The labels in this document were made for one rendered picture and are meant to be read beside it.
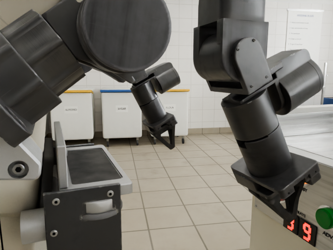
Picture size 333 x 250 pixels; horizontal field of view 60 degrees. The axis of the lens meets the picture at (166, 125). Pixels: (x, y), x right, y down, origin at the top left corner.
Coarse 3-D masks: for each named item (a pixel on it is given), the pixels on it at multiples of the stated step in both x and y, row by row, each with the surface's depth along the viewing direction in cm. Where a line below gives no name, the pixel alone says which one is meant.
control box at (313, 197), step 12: (312, 156) 47; (324, 168) 43; (324, 180) 43; (312, 192) 45; (324, 192) 43; (264, 204) 56; (300, 204) 48; (312, 204) 45; (324, 204) 43; (276, 216) 53; (300, 216) 48; (312, 216) 45; (300, 228) 48; (312, 228) 45; (312, 240) 45; (324, 240) 44
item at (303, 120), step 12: (300, 108) 61; (312, 108) 62; (324, 108) 63; (288, 120) 60; (300, 120) 62; (312, 120) 63; (324, 120) 64; (288, 132) 61; (300, 132) 62; (312, 132) 63; (324, 132) 65
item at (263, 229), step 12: (288, 144) 54; (300, 144) 54; (312, 144) 54; (324, 144) 54; (324, 156) 46; (252, 204) 65; (252, 216) 65; (264, 216) 61; (252, 228) 66; (264, 228) 61; (276, 228) 58; (252, 240) 66; (264, 240) 62; (276, 240) 58; (288, 240) 55; (300, 240) 52
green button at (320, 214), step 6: (318, 210) 43; (324, 210) 42; (330, 210) 42; (318, 216) 43; (324, 216) 42; (330, 216) 42; (318, 222) 43; (324, 222) 42; (330, 222) 41; (324, 228) 43; (330, 228) 42
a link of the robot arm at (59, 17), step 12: (72, 0) 25; (48, 12) 24; (60, 12) 24; (72, 12) 25; (60, 24) 25; (72, 24) 25; (60, 36) 25; (72, 36) 25; (72, 48) 25; (84, 60) 26; (108, 72) 30
